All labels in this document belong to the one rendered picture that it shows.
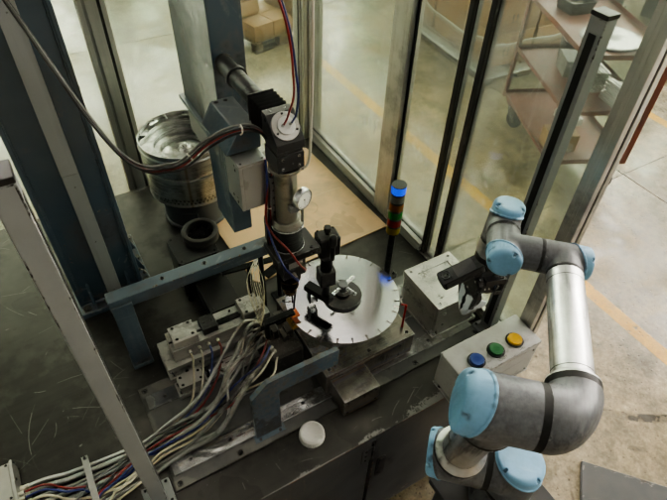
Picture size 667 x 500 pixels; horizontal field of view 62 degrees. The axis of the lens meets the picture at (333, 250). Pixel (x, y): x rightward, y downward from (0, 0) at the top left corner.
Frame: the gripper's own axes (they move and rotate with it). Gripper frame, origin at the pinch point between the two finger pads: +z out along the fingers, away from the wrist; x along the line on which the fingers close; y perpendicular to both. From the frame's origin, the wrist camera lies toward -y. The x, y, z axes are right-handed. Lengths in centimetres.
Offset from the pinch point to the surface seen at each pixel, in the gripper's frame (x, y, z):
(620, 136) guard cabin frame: -5, 18, -54
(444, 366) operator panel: -5.0, -2.7, 17.0
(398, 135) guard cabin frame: 68, 5, -14
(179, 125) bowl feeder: 99, -65, -3
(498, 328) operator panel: 0.3, 15.7, 11.0
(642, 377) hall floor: 18, 129, 88
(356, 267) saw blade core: 28.7, -18.9, 8.0
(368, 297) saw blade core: 16.7, -19.1, 8.6
